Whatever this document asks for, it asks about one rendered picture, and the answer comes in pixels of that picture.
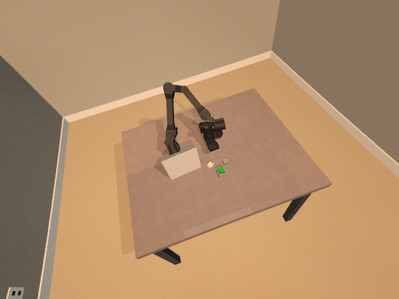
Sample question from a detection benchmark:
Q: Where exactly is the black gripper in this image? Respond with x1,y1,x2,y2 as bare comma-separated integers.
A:
200,128,219,151

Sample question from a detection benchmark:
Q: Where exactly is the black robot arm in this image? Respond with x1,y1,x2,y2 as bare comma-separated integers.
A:
163,82,226,155

